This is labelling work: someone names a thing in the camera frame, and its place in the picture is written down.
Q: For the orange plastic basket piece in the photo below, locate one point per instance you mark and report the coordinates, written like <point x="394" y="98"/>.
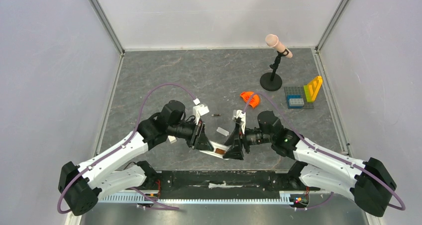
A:
<point x="250" y="98"/>

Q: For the orange AAA battery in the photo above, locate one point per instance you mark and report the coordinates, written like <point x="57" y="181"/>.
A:
<point x="219" y="151"/>

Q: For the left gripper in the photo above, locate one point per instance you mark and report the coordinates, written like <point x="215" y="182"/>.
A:
<point x="200" y="141"/>

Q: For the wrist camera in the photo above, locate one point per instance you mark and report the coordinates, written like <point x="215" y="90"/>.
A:
<point x="239" y="117"/>
<point x="199" y="110"/>

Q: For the yellow lego piece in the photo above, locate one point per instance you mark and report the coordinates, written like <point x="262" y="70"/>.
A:
<point x="314" y="87"/>

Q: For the pink microphone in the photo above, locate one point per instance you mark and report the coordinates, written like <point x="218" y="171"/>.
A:
<point x="273" y="41"/>

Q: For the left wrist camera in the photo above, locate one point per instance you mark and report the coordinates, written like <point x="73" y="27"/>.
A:
<point x="199" y="110"/>

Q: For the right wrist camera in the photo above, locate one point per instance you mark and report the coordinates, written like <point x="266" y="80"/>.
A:
<point x="239" y="117"/>

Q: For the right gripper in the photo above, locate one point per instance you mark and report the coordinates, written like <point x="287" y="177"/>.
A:
<point x="241" y="136"/>

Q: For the black microphone stand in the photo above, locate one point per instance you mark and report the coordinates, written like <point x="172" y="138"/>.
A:
<point x="271" y="81"/>

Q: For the grey lego baseplate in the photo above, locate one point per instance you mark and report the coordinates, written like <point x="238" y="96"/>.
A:
<point x="298" y="91"/>

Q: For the white cable duct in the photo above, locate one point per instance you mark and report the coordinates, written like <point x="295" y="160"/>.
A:
<point x="132" y="197"/>

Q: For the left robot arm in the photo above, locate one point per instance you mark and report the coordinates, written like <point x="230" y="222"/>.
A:
<point x="82" y="185"/>

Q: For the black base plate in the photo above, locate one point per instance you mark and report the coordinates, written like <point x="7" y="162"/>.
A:
<point x="221" y="184"/>

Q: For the green lego brick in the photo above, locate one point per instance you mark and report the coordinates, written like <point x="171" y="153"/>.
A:
<point x="306" y="94"/>

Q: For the blue lego brick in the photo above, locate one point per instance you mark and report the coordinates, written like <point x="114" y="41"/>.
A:
<point x="295" y="101"/>

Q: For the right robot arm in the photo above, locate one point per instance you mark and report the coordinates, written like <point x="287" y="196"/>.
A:
<point x="367" y="183"/>

